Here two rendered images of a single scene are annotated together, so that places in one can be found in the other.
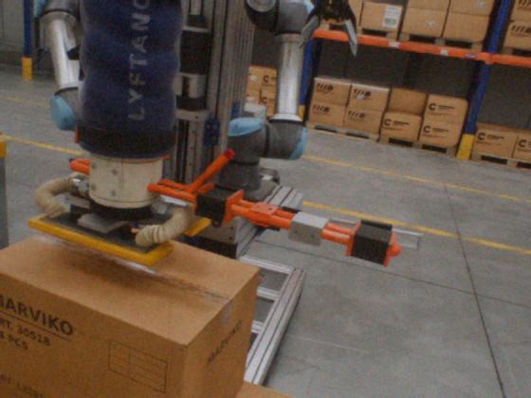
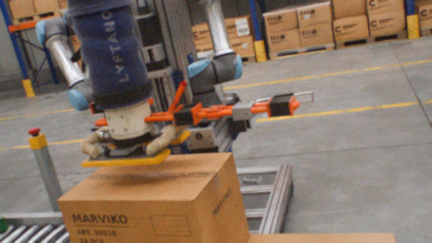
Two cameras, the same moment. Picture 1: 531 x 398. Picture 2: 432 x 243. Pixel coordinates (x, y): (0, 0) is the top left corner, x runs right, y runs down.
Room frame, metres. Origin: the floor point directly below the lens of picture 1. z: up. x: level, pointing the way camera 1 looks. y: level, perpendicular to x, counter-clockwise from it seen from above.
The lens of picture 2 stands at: (-0.56, -0.15, 1.61)
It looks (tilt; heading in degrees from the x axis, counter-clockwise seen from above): 17 degrees down; 5
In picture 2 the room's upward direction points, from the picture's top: 12 degrees counter-clockwise
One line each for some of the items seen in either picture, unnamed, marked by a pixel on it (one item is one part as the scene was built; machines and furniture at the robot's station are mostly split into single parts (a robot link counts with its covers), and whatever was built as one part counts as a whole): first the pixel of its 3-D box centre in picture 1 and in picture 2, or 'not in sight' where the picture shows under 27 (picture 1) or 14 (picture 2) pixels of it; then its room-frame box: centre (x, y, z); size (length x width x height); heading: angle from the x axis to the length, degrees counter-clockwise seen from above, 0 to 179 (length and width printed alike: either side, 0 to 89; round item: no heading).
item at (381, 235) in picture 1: (371, 244); (281, 106); (0.91, -0.24, 1.18); 0.08 x 0.07 x 0.05; 71
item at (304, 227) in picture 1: (308, 228); (244, 111); (0.96, -0.12, 1.17); 0.07 x 0.07 x 0.04; 71
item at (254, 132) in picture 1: (247, 137); (201, 75); (1.60, 0.06, 1.20); 0.13 x 0.12 x 0.14; 102
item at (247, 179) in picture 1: (240, 171); (205, 98); (1.60, 0.07, 1.09); 0.15 x 0.15 x 0.10
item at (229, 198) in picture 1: (218, 202); (187, 114); (1.03, 0.09, 1.18); 0.10 x 0.08 x 0.06; 161
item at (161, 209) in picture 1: (125, 202); (134, 135); (1.11, 0.32, 1.12); 0.34 x 0.25 x 0.06; 71
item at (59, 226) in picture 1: (100, 229); (124, 154); (1.02, 0.35, 1.08); 0.34 x 0.10 x 0.05; 71
